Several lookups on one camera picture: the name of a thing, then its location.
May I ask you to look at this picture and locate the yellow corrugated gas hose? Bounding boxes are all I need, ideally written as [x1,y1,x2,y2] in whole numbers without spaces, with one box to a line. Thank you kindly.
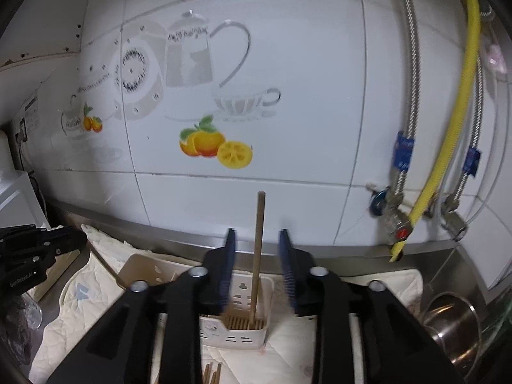
[388,0,483,264]

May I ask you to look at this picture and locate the lone wooden chopstick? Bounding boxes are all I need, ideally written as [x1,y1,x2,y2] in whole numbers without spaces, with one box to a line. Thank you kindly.
[249,191,266,329]

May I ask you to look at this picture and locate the beige plastic utensil holder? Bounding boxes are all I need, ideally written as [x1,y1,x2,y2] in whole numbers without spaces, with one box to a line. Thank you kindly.
[119,253,274,349]

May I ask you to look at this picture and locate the right braided steel hose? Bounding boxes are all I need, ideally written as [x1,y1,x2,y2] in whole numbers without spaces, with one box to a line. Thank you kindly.
[445,55,485,209]

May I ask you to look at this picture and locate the braided steel hose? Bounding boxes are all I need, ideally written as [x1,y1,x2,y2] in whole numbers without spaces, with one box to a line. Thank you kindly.
[389,0,422,193]
[445,55,485,209]

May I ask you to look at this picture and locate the chrome angle valve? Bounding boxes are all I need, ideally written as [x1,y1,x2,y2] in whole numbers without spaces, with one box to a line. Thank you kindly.
[434,194,468,242]

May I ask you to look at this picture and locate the short wooden chopstick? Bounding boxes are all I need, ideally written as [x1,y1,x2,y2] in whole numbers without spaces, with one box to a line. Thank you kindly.
[202,362,212,384]

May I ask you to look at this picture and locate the bagged disposable chopsticks pack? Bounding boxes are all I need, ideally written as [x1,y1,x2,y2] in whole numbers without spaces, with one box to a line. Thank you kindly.
[28,250,80,302]

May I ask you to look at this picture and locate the white thin water tube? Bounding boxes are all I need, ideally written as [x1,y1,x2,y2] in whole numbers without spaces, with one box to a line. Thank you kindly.
[437,19,507,225]

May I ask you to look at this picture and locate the left braided steel hose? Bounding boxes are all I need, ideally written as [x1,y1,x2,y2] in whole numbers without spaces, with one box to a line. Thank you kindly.
[389,0,422,193]

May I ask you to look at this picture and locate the red handled angle valve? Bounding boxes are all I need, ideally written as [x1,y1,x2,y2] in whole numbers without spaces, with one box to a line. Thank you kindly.
[365,183,413,243]

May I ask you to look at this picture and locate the steel saucepan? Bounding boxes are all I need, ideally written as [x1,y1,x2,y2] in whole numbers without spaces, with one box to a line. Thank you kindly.
[421,292,482,380]

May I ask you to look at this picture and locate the white quilted patterned mat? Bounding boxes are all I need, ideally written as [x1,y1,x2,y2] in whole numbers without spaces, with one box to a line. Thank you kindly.
[28,223,425,384]

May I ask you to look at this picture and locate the wall power socket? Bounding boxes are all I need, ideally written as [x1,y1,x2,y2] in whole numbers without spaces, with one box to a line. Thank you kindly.
[16,118,28,144]

